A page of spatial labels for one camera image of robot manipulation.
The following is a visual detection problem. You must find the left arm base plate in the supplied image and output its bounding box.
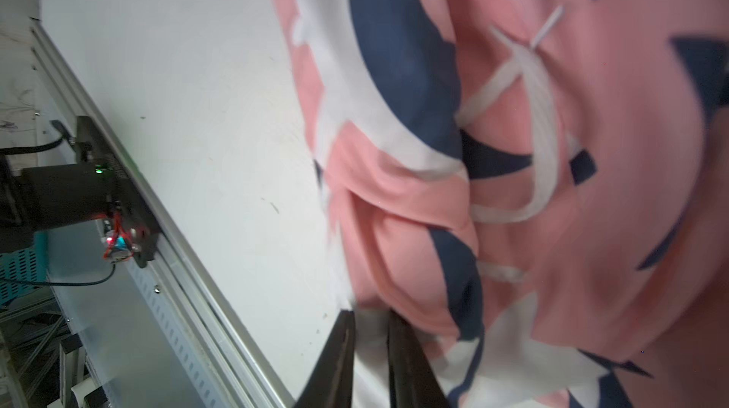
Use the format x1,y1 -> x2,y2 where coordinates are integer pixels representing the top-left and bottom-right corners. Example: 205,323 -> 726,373
75,116 -> 161,269

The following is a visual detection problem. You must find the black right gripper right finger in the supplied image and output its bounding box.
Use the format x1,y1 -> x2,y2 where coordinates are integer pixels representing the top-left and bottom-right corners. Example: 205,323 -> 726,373
387,311 -> 450,408

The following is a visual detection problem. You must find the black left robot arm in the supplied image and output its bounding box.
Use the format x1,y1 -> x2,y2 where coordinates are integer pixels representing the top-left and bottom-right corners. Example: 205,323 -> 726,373
1,157 -> 116,254

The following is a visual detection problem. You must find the pink patterned garment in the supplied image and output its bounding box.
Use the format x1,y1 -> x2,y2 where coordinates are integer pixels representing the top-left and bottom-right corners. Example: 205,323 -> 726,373
275,0 -> 728,407

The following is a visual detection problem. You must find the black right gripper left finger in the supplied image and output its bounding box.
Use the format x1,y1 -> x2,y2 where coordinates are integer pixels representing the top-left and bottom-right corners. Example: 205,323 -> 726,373
294,310 -> 356,408

